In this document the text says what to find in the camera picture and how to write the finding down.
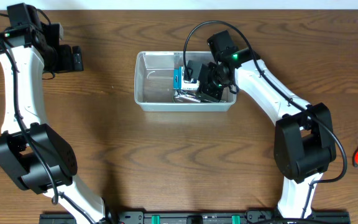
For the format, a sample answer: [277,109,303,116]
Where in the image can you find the blue white cardboard box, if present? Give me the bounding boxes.
[173,67,199,91]

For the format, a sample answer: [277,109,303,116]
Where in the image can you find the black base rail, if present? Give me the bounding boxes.
[39,209,351,224]

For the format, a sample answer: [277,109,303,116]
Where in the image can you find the clear plastic storage box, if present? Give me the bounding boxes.
[134,51,237,112]

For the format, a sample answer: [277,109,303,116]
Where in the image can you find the black cable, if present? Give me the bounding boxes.
[182,21,348,218]
[0,8,98,224]

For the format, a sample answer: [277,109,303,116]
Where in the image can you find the left black cable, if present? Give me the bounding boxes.
[0,8,98,224]

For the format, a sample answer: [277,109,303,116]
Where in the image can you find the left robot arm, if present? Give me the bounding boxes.
[0,3,112,223]

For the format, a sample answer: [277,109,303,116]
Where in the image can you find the right black cable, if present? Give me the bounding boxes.
[182,21,348,218]

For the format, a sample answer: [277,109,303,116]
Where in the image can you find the small steel hammer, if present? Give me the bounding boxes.
[173,90,200,103]

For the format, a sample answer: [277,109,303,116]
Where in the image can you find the silver combination wrench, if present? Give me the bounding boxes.
[173,95,201,103]

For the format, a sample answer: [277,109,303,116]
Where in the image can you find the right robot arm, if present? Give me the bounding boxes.
[185,30,337,218]

